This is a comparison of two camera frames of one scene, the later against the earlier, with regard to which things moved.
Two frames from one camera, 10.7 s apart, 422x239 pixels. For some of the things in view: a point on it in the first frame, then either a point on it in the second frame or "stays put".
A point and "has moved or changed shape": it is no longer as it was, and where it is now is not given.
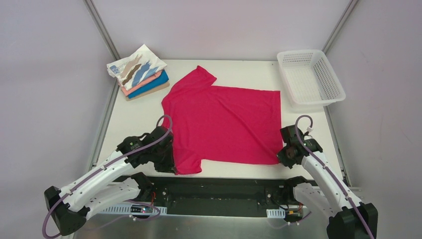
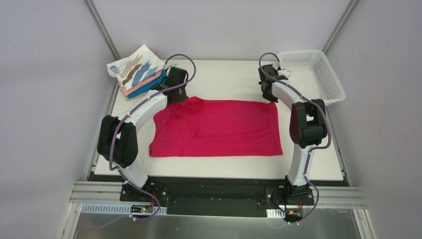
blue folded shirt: x=163 y=78 stays put
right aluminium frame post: x=352 y=5 stays put
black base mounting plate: x=217 y=196 stays put
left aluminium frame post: x=93 y=11 stays put
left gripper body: x=166 y=161 to x=176 y=95
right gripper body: x=285 y=155 to x=268 y=93
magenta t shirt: x=221 y=125 has moved or changed shape
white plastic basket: x=308 y=79 stays put
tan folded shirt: x=158 y=88 stays put
